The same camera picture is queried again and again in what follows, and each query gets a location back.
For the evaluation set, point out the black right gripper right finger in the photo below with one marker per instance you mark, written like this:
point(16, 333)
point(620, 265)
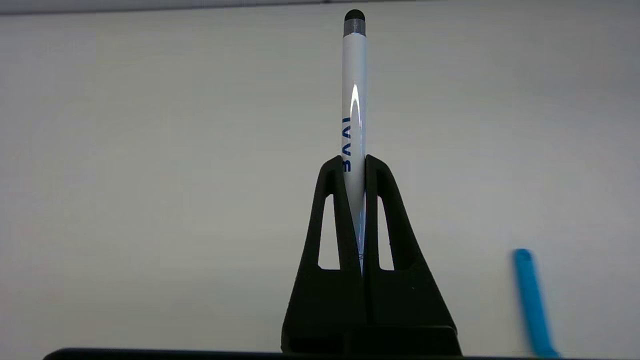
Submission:
point(405, 300)

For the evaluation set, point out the white pen with blue print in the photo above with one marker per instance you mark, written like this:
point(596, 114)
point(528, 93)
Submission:
point(354, 75)

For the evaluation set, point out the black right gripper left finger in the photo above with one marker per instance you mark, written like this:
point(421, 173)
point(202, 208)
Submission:
point(325, 305)

